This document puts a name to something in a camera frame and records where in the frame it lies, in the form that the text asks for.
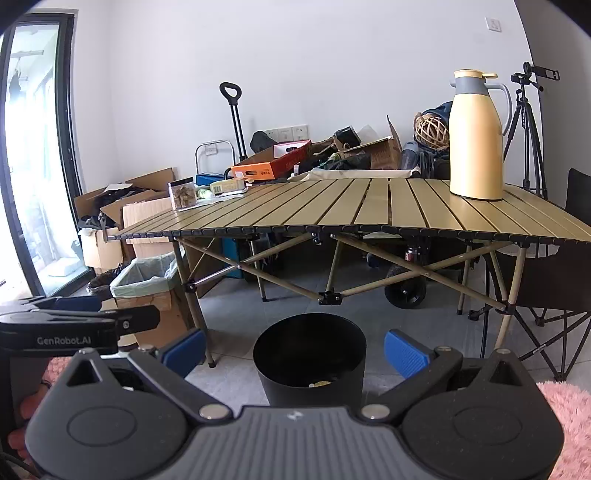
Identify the black trash bin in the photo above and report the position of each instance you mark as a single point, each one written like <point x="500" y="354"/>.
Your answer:
<point x="281" y="392"/>

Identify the dark clothes pile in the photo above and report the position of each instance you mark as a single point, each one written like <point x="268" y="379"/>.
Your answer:
<point x="346" y="161"/>

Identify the person's left hand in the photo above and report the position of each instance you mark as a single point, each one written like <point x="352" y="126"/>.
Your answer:
<point x="27" y="406"/>

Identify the blue bottle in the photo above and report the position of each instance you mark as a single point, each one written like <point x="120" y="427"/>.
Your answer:
<point x="375" y="264"/>

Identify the small yellow box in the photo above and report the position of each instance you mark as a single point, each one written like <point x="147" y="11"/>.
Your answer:
<point x="226" y="185"/>

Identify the black box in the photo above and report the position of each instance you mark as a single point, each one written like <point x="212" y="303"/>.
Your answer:
<point x="346" y="137"/>

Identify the open cardboard box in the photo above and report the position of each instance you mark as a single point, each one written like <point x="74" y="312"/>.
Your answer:
<point x="157" y="177"/>

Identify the white metal frame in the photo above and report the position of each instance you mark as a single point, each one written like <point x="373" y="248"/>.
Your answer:
<point x="214" y="142"/>

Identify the clear jar with snacks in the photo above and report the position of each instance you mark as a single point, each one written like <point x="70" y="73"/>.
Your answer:
<point x="182" y="196"/>

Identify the bin with black bag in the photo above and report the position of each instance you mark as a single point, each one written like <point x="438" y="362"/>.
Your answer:
<point x="99" y="284"/>

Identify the white wall socket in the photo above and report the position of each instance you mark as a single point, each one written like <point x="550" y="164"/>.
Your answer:
<point x="301" y="131"/>
<point x="286" y="133"/>
<point x="210" y="150"/>
<point x="272" y="134"/>

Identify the cardboard box with green liner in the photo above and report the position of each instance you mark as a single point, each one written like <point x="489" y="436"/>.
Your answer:
<point x="173" y="300"/>

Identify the wicker ball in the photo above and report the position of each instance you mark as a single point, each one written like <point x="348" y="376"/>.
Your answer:
<point x="431" y="131"/>

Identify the grey hair dryer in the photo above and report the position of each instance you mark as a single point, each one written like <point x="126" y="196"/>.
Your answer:
<point x="409" y="154"/>

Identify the black wagon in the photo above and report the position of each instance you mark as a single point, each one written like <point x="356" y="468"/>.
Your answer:
<point x="406" y="295"/>

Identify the black folding chair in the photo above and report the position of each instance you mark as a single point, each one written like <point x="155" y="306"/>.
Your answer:
<point x="545" y="277"/>

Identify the green tube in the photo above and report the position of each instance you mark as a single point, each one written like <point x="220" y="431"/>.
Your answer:
<point x="203" y="191"/>

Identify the yellow thermos jug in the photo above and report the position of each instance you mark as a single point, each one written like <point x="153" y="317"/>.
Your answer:
<point x="475" y="147"/>

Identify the pale cardboard box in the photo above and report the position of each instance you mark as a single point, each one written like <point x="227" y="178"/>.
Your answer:
<point x="104" y="251"/>

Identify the brown cardboard box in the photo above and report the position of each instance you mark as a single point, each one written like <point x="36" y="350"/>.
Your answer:
<point x="383" y="157"/>

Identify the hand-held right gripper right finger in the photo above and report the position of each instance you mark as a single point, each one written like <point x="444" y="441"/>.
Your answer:
<point x="404" y="353"/>

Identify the orange cardboard box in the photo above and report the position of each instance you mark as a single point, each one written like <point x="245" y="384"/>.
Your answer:
<point x="258" y="171"/>

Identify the black camera tripod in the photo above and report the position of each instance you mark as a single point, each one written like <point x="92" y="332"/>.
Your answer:
<point x="524" y="106"/>

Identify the white wall switch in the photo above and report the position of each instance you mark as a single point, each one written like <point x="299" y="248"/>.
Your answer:
<point x="494" y="23"/>

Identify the corrugated cardboard box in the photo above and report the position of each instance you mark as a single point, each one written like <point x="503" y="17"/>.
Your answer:
<point x="147" y="212"/>

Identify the black garment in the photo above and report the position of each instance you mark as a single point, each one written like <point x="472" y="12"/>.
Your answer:
<point x="99" y="217"/>

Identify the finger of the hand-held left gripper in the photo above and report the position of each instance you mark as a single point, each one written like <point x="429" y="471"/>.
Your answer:
<point x="81" y="303"/>
<point x="138" y="317"/>

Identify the blue flat box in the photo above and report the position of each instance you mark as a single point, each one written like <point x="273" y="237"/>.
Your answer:
<point x="207" y="179"/>

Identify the black door frame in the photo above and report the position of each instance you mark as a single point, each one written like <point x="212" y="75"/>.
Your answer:
<point x="68" y="92"/>

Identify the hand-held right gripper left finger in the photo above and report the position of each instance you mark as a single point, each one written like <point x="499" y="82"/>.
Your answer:
<point x="184" y="351"/>

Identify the white paper sheet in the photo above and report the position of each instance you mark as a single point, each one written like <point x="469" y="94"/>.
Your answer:
<point x="231" y="197"/>

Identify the olive folding table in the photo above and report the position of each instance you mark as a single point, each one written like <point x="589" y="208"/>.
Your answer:
<point x="369" y="203"/>

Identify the black duffel bag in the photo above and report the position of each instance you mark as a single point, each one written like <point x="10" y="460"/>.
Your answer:
<point x="434" y="166"/>

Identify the black fabric bag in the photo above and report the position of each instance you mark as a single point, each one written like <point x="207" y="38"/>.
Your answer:
<point x="265" y="254"/>

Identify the black cap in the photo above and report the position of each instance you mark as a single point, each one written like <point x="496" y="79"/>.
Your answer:
<point x="262" y="141"/>

